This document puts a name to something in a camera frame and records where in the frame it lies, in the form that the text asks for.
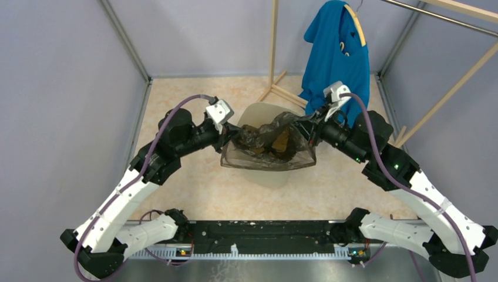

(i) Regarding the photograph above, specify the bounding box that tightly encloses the dark translucent trash bag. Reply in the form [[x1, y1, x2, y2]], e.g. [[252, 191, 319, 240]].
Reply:
[[220, 112, 317, 172]]

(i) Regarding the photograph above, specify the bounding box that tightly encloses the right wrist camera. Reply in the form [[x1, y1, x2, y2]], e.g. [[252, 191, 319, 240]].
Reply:
[[323, 80, 351, 122]]

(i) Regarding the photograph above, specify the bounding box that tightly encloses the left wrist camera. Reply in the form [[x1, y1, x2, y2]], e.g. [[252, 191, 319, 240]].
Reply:
[[206, 98, 234, 135]]

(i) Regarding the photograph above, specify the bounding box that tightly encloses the wooden clothes hanger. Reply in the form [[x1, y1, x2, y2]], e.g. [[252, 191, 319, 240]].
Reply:
[[344, 4, 366, 47]]

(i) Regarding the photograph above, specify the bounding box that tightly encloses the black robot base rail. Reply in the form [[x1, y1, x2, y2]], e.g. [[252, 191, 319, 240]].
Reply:
[[167, 220, 365, 255]]

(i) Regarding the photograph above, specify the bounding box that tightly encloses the blue t-shirt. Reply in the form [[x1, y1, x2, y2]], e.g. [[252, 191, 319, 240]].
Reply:
[[299, 1, 370, 115]]

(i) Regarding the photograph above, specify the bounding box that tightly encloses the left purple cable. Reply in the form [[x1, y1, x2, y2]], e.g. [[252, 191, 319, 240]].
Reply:
[[73, 94, 218, 282]]

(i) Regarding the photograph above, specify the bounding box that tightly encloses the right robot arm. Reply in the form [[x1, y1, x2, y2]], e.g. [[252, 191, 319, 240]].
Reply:
[[294, 108, 497, 281]]

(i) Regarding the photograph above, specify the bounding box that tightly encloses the white comb cable tray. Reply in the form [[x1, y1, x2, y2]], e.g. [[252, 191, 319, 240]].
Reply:
[[130, 244, 351, 261]]

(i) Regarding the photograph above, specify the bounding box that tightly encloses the wooden clothes rack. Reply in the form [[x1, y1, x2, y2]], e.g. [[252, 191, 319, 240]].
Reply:
[[257, 0, 498, 149]]

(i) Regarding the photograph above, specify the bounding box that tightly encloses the cream plastic trash bin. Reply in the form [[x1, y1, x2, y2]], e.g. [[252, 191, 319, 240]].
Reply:
[[237, 102, 304, 189]]

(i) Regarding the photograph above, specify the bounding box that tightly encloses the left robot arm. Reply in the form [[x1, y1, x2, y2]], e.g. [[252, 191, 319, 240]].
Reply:
[[60, 105, 238, 281]]

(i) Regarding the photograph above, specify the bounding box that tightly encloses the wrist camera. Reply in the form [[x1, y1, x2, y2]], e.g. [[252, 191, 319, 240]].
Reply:
[[206, 98, 234, 135], [323, 80, 351, 122]]

